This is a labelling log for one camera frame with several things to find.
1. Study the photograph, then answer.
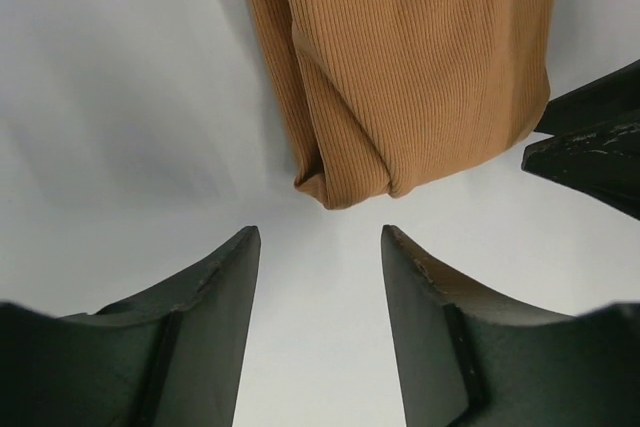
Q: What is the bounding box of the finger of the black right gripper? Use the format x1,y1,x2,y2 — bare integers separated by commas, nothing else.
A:
521,121,639,219
534,60,640,135

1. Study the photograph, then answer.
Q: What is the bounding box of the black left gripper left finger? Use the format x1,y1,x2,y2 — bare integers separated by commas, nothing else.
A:
1,226,260,426

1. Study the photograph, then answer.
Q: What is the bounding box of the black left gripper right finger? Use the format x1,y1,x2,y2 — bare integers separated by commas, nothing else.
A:
381,225,639,426

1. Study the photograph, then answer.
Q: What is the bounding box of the mustard yellow tank top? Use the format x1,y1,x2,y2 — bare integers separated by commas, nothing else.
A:
249,0,554,209

